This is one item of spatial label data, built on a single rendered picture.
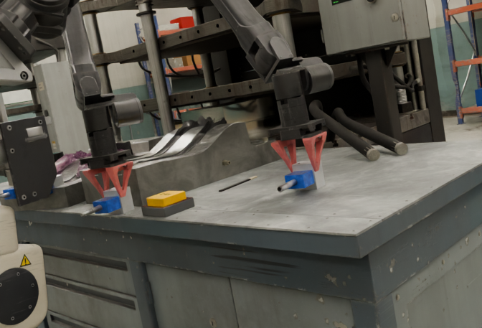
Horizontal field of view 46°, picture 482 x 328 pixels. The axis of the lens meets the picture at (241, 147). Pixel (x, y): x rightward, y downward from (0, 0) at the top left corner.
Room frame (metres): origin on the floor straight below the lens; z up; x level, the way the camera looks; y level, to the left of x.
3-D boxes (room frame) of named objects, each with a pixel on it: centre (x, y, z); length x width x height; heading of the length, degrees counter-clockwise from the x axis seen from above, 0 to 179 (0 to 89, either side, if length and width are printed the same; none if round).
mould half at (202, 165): (1.53, 0.16, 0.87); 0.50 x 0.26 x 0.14; 134
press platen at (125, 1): (2.56, -0.08, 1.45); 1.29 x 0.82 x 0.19; 44
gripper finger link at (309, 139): (1.12, -0.13, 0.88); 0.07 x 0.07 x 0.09; 53
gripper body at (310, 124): (1.13, -0.12, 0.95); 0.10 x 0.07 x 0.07; 53
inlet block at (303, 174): (1.10, -0.10, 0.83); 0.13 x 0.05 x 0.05; 143
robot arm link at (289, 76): (1.13, -0.12, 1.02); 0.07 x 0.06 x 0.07; 120
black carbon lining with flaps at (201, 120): (1.53, 0.17, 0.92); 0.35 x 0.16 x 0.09; 134
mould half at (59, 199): (1.73, 0.46, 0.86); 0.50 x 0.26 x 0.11; 151
